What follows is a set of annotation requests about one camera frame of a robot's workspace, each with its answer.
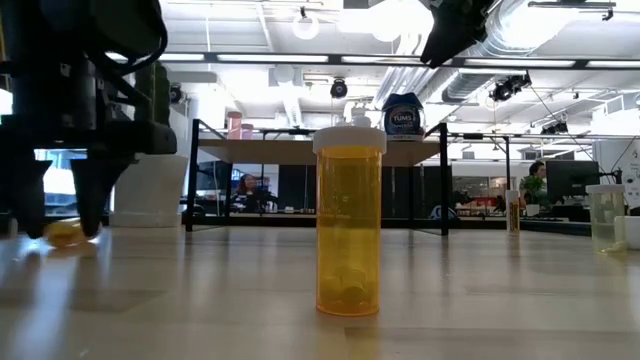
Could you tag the orange pill bottle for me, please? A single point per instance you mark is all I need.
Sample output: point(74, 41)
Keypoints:
point(62, 234)

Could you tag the silver ventilation duct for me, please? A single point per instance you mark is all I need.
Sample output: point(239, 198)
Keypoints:
point(500, 75)

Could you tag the black aluminium table frame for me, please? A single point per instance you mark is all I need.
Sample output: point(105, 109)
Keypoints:
point(475, 223)

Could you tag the black computer monitor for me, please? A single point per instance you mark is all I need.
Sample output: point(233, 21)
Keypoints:
point(572, 177)

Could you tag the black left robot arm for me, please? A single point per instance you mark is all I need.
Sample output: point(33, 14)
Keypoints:
point(100, 25)

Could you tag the blue white round object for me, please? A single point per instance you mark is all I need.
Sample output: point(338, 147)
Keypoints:
point(444, 213)

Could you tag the pale yellow pill bottle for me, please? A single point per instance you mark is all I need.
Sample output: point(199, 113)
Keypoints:
point(606, 220)

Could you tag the purple pink pill bottle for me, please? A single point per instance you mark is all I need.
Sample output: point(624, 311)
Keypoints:
point(246, 132)

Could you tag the wooden shelf black metal legs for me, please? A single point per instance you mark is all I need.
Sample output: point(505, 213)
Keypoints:
point(260, 151)

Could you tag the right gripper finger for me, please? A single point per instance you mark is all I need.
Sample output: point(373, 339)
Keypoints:
point(457, 30)

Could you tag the green potted plant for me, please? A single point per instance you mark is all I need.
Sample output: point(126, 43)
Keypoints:
point(532, 194)

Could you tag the green cactus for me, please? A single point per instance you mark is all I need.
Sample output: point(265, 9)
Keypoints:
point(160, 95)

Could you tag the translucent white pill bottle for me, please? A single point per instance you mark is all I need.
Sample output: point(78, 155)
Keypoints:
point(361, 119)

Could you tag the amber pill bottle white cap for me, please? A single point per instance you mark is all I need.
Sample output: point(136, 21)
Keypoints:
point(350, 225)

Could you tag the salmon pink pill bottle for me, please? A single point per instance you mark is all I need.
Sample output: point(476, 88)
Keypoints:
point(234, 126)

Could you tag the person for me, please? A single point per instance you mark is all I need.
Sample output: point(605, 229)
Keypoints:
point(247, 190)
point(537, 169)

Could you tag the black ceiling track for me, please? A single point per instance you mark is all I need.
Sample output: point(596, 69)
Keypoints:
point(570, 4)

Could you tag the blue Tums bottle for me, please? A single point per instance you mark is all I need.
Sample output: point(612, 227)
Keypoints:
point(403, 120)

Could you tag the white tube yellow label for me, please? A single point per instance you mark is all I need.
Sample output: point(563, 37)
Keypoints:
point(512, 212)

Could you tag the black ceiling spotlight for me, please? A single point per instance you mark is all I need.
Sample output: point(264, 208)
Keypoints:
point(175, 94)
point(339, 89)
point(510, 89)
point(555, 128)

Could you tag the long ceiling light bar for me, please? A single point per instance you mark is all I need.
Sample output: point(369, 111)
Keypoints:
point(275, 58)

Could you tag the opaque white pill bottle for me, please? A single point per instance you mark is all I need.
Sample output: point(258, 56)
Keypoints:
point(631, 232)

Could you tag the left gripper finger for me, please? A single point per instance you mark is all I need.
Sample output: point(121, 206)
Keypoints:
point(30, 200)
point(97, 195)

